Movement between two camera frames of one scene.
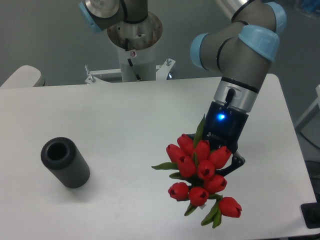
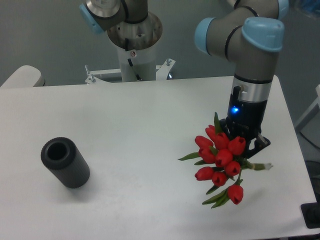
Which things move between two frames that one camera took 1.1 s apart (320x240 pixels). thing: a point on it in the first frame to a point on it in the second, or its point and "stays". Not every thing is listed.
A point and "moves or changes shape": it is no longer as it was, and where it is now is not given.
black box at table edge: [311, 213] stays
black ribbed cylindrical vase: [61, 155] stays
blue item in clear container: [311, 5] stays
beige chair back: [25, 76] stays
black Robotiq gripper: [224, 126] to [244, 118]
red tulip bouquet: [197, 163] moves or changes shape
